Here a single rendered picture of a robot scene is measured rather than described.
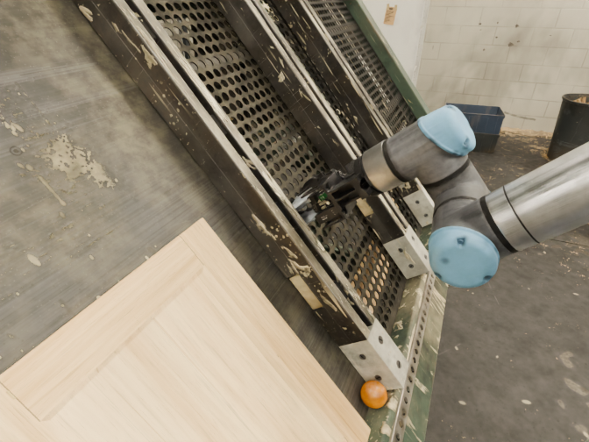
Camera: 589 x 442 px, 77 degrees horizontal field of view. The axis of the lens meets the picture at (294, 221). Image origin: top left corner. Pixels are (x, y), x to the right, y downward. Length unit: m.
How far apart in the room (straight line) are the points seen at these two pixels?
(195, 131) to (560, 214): 0.51
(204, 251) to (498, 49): 5.23
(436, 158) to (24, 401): 0.55
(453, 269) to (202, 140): 0.43
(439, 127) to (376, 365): 0.45
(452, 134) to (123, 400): 0.52
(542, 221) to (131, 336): 0.48
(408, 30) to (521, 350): 3.02
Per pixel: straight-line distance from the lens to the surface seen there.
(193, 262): 0.56
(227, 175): 0.64
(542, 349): 2.39
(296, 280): 0.69
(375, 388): 0.77
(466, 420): 1.96
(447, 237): 0.46
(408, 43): 4.19
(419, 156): 0.56
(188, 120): 0.65
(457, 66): 5.60
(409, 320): 0.95
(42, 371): 0.47
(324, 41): 1.23
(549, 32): 5.64
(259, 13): 1.00
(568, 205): 0.46
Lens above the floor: 1.57
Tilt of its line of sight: 32 degrees down
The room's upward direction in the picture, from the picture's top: straight up
